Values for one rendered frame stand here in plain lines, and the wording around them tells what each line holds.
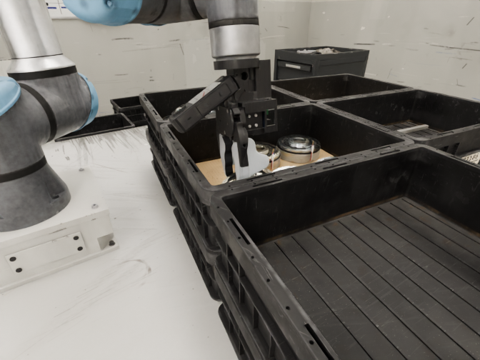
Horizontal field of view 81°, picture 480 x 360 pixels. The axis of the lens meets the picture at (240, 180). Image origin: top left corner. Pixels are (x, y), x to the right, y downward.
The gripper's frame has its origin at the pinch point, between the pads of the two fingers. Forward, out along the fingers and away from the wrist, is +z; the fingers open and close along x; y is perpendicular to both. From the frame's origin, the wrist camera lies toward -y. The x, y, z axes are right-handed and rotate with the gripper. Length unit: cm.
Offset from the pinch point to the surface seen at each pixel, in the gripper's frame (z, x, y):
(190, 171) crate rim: -5.6, -5.4, -8.8
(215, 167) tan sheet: 1.7, 13.6, 1.3
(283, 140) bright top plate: -1.1, 14.4, 20.0
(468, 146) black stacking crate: 0, -10, 51
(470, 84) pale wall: 18, 136, 327
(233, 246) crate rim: -2.2, -20.6, -8.9
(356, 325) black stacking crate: 7.9, -27.5, 1.9
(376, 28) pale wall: -47, 247, 310
